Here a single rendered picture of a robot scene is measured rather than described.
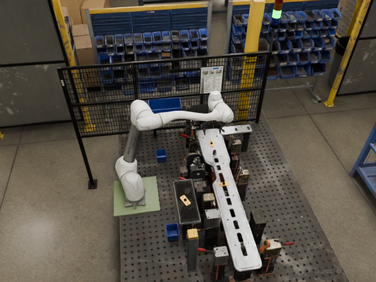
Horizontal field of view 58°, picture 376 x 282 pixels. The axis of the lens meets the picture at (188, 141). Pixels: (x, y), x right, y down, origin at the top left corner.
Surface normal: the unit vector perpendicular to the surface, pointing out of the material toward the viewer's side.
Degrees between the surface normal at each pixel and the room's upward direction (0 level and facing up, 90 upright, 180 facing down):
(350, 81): 90
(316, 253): 0
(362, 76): 89
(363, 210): 0
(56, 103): 91
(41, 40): 91
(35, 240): 0
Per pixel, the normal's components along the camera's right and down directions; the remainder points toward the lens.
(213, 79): 0.16, 0.68
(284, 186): 0.00, -0.73
